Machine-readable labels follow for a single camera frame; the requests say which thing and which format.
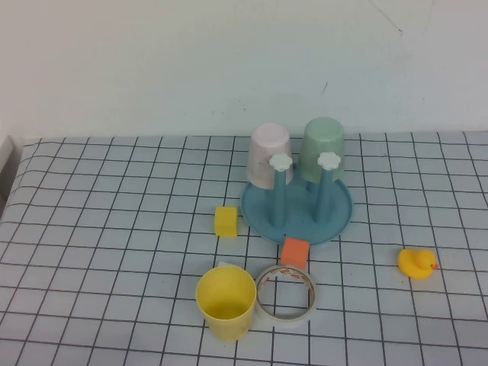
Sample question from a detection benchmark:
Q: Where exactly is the yellow plastic cup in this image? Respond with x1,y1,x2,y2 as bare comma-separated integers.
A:
195,265,257,342

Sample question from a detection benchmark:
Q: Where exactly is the pink plastic cup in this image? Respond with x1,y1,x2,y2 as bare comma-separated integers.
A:
246,122,294,191

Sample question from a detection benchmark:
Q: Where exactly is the blue cup stand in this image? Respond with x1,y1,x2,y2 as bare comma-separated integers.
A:
240,151,355,249

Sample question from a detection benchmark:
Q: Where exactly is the green plastic cup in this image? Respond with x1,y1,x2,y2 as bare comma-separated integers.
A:
296,116,348,184

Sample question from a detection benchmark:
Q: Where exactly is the yellow foam cube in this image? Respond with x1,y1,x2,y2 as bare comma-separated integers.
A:
214,206,240,239

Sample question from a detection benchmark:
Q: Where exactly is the orange foam cube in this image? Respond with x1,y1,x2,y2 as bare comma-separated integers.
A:
280,237,310,270

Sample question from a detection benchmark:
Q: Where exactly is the grey checkered tablecloth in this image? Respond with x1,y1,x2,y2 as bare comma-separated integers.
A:
0,131,488,366

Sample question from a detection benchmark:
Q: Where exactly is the clear tape roll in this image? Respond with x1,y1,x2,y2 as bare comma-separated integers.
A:
253,265,317,331

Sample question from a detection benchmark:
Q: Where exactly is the yellow rubber duck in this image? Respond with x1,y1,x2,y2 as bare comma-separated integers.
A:
397,248,440,282

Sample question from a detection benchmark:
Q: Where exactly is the white side board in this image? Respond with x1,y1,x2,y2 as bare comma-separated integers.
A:
0,135,24,209

